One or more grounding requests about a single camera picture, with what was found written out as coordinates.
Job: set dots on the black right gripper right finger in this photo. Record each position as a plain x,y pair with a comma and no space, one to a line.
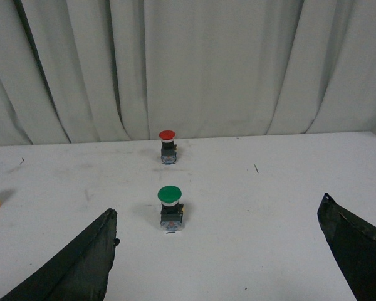
352,241

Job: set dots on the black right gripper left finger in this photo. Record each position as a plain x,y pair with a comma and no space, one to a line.
77,272

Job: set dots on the green push button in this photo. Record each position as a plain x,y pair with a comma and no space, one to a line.
172,211

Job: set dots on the red push button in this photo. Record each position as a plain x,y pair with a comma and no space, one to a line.
168,153

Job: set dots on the white curtain backdrop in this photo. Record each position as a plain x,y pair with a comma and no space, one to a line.
99,71

